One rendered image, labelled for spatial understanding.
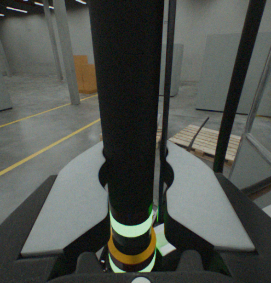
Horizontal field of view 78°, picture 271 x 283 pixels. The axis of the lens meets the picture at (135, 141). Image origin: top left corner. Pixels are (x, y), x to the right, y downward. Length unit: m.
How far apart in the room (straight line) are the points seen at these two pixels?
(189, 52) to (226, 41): 6.88
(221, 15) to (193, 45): 1.86
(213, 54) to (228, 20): 6.86
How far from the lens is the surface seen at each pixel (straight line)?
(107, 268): 0.41
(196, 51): 12.25
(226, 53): 5.53
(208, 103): 5.69
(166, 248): 0.20
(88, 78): 8.31
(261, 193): 0.30
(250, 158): 1.52
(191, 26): 12.40
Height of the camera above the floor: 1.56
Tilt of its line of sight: 27 degrees down
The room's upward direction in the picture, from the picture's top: straight up
